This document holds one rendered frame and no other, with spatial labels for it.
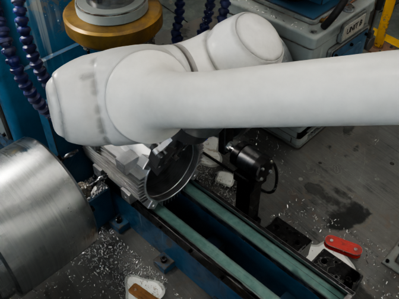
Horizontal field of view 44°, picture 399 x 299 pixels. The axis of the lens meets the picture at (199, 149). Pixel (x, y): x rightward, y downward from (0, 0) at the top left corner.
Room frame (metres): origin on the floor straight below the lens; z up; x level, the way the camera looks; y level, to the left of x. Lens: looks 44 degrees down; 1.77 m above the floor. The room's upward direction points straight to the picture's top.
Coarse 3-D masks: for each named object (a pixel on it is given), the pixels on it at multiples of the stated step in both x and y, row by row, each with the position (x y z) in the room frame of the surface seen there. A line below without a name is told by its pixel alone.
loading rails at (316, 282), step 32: (192, 192) 0.74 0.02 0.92; (128, 224) 0.73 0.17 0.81; (160, 224) 0.65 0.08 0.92; (192, 224) 0.73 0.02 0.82; (224, 224) 0.66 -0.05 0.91; (256, 224) 0.64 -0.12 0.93; (160, 256) 0.64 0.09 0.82; (192, 256) 0.58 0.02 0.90; (224, 256) 0.57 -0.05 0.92; (256, 256) 0.59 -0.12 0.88; (288, 256) 0.57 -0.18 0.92; (224, 288) 0.52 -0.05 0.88; (256, 288) 0.50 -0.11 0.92; (288, 288) 0.53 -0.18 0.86; (320, 288) 0.50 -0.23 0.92
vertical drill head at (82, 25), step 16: (80, 0) 0.81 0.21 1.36; (96, 0) 0.78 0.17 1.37; (112, 0) 0.78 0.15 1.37; (128, 0) 0.80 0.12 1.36; (144, 0) 0.81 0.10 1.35; (64, 16) 0.80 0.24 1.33; (80, 16) 0.78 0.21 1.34; (96, 16) 0.76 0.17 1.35; (112, 16) 0.76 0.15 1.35; (128, 16) 0.77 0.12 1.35; (144, 16) 0.79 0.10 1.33; (160, 16) 0.80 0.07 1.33; (80, 32) 0.75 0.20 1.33; (96, 32) 0.74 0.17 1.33; (112, 32) 0.74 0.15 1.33; (128, 32) 0.74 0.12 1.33; (144, 32) 0.76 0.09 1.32; (96, 48) 0.74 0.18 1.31
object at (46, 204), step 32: (0, 160) 0.61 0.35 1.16; (32, 160) 0.61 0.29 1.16; (0, 192) 0.54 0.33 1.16; (32, 192) 0.55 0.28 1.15; (64, 192) 0.56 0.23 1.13; (0, 224) 0.49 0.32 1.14; (32, 224) 0.50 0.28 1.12; (64, 224) 0.52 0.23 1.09; (96, 224) 0.56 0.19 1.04; (0, 256) 0.45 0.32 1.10; (32, 256) 0.47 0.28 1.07; (64, 256) 0.50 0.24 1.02; (0, 288) 0.43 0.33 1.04; (32, 288) 0.46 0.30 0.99
